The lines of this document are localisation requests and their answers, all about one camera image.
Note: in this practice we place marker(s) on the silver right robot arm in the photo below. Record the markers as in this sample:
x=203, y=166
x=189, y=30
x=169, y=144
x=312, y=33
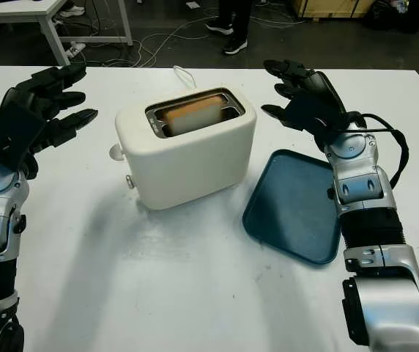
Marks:
x=370, y=205

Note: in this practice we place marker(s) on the person in black trousers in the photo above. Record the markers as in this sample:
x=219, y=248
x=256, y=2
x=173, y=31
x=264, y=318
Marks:
x=237, y=25

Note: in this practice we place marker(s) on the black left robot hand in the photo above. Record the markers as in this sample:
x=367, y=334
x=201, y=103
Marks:
x=22, y=95

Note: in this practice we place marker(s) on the toast slice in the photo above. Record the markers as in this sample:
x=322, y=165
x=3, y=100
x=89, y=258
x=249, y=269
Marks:
x=195, y=117

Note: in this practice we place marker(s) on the white sneaker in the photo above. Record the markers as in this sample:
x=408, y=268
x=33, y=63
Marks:
x=72, y=9

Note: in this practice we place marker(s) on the white desk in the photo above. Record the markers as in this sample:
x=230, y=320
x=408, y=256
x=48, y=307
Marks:
x=48, y=14

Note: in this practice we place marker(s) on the wooden crate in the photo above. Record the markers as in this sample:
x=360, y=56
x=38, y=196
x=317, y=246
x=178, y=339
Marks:
x=330, y=7

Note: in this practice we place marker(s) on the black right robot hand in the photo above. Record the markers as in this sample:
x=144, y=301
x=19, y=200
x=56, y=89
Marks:
x=323, y=93

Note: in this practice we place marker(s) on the black bag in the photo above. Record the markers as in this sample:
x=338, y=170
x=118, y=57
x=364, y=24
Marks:
x=396, y=14

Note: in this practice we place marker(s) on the dark blue plastic tray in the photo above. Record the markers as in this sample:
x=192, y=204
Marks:
x=293, y=216

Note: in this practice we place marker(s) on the cream white toaster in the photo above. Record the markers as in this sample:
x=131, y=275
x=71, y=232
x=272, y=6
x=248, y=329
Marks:
x=187, y=168

